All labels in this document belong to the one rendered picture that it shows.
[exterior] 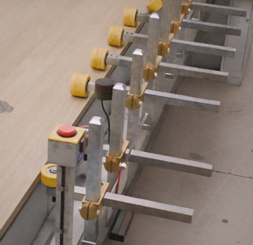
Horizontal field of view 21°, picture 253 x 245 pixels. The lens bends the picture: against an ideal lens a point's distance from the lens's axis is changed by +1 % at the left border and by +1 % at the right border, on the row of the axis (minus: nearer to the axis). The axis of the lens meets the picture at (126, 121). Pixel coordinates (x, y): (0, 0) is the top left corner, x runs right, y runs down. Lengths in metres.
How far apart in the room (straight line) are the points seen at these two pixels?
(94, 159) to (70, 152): 0.33
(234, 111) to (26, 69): 2.07
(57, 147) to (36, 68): 1.12
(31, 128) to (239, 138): 2.11
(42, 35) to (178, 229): 1.13
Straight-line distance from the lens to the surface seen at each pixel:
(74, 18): 3.16
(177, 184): 3.62
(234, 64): 4.73
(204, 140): 4.05
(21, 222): 2.05
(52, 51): 2.79
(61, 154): 1.56
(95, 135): 1.84
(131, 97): 2.30
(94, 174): 1.90
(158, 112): 2.80
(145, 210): 1.98
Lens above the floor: 2.00
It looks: 29 degrees down
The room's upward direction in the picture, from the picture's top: 4 degrees clockwise
